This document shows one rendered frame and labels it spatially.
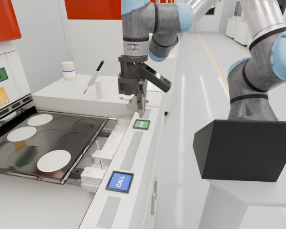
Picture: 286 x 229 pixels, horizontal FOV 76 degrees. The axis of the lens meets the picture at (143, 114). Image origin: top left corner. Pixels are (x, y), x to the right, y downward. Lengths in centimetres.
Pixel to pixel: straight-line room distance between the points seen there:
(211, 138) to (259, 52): 27
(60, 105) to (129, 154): 53
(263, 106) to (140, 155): 40
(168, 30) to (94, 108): 50
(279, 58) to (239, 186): 40
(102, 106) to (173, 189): 108
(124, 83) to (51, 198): 42
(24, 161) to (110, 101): 40
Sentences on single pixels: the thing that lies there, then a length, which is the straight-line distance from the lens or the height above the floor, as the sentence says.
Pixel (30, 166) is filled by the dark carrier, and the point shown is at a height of 90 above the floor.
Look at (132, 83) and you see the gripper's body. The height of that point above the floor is 113.
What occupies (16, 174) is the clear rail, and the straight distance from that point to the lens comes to 68.
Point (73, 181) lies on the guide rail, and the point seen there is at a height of 84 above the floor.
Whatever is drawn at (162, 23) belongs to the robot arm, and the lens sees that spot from 55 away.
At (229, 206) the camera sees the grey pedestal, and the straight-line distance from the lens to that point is 85.
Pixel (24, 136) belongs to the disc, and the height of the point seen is 90.
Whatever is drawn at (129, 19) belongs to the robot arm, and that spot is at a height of 130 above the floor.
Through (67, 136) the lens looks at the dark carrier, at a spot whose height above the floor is 90.
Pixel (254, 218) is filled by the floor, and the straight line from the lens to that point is 175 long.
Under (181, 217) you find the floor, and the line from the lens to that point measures 158.
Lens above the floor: 132
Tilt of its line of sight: 30 degrees down
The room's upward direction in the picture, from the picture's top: straight up
